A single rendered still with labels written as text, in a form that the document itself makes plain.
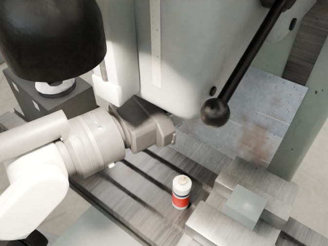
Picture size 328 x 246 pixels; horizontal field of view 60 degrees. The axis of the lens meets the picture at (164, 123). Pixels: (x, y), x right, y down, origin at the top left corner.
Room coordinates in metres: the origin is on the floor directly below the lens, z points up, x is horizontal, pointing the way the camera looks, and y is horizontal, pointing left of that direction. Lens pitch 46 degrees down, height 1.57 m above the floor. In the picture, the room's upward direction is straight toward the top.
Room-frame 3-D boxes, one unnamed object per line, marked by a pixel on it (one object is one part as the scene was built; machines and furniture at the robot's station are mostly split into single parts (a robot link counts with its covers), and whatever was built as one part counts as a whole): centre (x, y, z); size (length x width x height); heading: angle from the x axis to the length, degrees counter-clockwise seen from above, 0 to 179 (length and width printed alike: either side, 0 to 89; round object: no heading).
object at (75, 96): (0.56, 0.29, 1.06); 0.22 x 0.12 x 0.20; 47
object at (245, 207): (0.25, -0.15, 1.07); 0.06 x 0.05 x 0.06; 54
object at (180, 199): (0.33, -0.04, 1.01); 0.04 x 0.04 x 0.11
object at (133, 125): (0.31, 0.07, 1.23); 0.13 x 0.12 x 0.10; 34
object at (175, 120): (0.33, -0.03, 1.24); 0.06 x 0.02 x 0.03; 124
